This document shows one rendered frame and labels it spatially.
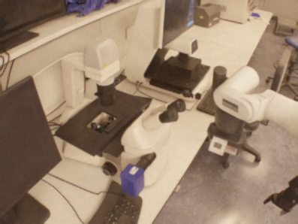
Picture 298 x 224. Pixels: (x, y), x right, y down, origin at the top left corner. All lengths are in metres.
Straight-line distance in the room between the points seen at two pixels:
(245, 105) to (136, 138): 0.43
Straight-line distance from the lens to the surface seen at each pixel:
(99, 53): 0.84
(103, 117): 1.16
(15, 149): 0.81
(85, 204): 1.04
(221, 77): 0.63
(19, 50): 1.02
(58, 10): 1.26
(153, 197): 1.03
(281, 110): 0.57
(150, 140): 0.88
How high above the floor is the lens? 1.61
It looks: 38 degrees down
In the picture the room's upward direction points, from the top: straight up
